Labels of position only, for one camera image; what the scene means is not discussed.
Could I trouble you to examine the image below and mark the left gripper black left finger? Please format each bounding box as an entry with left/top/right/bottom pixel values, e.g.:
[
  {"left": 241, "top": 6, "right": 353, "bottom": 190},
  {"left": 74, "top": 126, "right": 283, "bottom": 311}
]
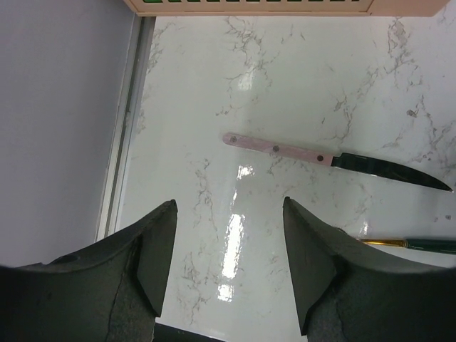
[{"left": 1, "top": 200, "right": 177, "bottom": 341}]

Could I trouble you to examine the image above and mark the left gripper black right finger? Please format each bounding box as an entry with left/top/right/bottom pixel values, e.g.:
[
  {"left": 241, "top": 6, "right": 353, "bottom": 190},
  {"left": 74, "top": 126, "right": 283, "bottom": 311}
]
[{"left": 283, "top": 198, "right": 455, "bottom": 341}]

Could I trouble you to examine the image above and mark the gold fork green handle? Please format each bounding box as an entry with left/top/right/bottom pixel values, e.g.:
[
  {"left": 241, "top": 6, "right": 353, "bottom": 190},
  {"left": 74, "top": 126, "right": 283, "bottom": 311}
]
[{"left": 358, "top": 239, "right": 455, "bottom": 254}]

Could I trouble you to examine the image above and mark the knife pink handle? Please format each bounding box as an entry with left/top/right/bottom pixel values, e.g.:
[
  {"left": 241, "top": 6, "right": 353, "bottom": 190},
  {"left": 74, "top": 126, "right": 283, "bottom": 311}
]
[{"left": 222, "top": 133, "right": 453, "bottom": 192}]

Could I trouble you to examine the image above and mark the peach file organizer rack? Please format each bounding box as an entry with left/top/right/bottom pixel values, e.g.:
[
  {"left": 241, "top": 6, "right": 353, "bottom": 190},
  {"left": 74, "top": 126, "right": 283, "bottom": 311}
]
[{"left": 125, "top": 0, "right": 448, "bottom": 17}]

